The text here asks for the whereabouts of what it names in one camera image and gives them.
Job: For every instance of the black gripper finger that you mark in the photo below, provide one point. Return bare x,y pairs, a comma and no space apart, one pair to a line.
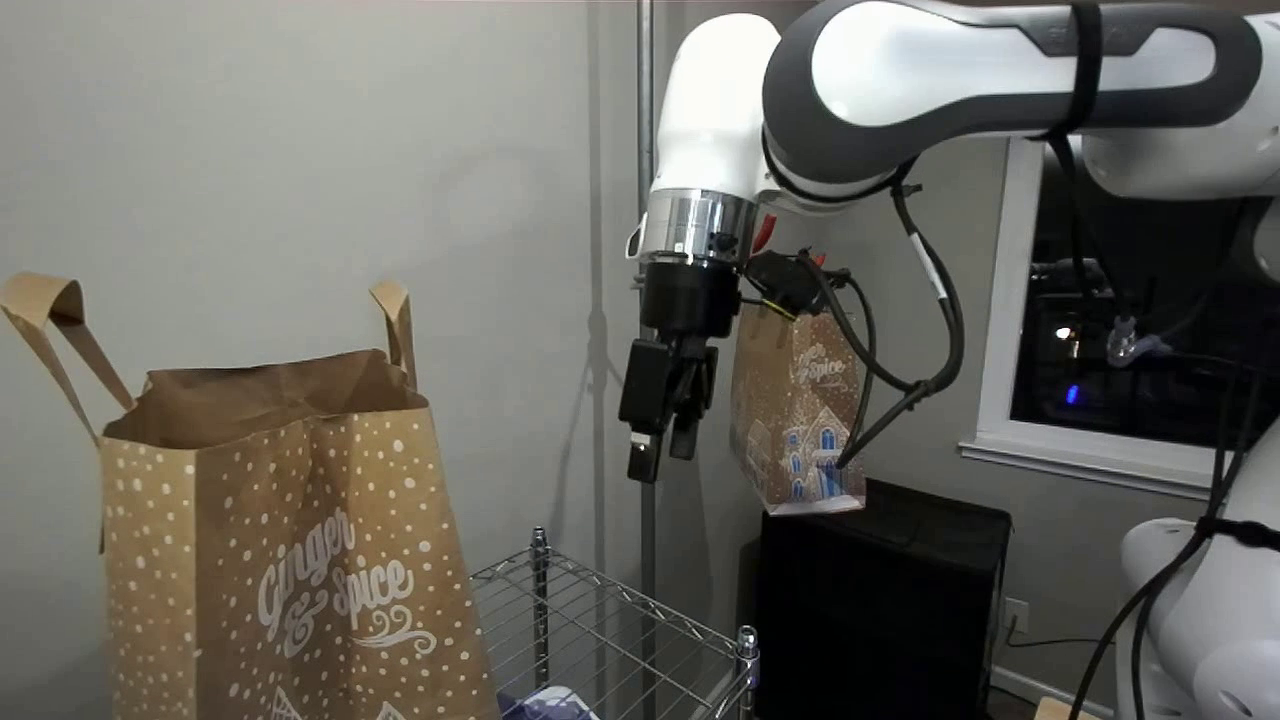
692,395
644,403

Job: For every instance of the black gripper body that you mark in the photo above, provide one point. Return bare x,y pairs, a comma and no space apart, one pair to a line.
686,300

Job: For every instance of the brown printed paper bag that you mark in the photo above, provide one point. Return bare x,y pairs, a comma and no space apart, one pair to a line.
267,563
802,412

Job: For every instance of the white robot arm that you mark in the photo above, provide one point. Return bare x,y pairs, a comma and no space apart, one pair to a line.
1012,82

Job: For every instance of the grey metal pole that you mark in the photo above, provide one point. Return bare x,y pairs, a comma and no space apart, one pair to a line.
644,105

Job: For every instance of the black speaker box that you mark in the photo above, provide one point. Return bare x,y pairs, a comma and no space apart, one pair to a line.
881,603

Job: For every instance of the white framed window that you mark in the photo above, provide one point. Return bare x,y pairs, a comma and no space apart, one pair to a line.
1001,344

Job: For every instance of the purple cloth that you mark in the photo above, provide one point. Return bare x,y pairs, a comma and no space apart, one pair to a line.
545,706

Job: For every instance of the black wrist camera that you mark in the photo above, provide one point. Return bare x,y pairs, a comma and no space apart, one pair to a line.
793,282

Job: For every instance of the white wall outlet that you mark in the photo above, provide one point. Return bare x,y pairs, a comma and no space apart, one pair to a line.
1016,619

